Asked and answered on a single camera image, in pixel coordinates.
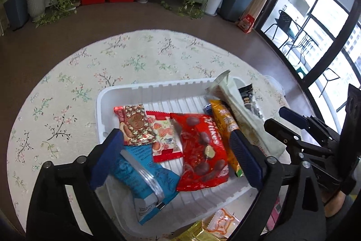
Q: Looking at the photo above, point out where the dark red foil snack packet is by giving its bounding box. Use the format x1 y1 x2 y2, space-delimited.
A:
113 104 156 146

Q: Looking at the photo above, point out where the black balcony chair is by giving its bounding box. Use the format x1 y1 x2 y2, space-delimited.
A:
264 10 302 49

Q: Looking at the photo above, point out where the orange yellow snack packet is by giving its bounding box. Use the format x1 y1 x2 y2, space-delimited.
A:
209 100 243 177

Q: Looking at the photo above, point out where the white plastic tray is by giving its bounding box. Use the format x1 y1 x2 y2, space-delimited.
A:
95 78 251 238

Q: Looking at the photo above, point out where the red chocolate ball bag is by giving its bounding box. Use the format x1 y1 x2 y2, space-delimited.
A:
170 113 229 192

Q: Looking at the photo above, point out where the clear orange print snack packet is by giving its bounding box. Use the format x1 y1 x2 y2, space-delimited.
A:
205 208 241 240

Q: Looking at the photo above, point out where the dark blue cookie packet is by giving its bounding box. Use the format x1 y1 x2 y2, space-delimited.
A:
204 103 213 116

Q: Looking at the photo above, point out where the long black snack packet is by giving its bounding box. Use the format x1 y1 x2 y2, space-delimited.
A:
238 84 265 121

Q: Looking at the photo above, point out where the small red paper bag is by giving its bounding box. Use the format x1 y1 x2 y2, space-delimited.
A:
237 14 255 34

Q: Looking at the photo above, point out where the floral round tablecloth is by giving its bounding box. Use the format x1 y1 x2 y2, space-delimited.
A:
7 30 287 226

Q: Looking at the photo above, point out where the white long snack pouch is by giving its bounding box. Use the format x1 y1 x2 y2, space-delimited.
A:
207 70 290 163

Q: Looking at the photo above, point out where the strawberry pattern red snack packet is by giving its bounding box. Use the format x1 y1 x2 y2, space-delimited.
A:
146 111 182 163

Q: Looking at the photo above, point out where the gold foil snack packet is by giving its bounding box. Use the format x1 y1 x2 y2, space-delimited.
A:
173 220 218 241

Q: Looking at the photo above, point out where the person right hand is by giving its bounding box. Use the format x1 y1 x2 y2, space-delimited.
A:
321 192 354 218

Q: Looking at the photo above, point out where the pink snack packet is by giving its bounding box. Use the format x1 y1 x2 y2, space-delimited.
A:
266 197 282 231

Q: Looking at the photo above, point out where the blue snack packet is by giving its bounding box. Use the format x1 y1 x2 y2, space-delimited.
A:
111 144 180 225

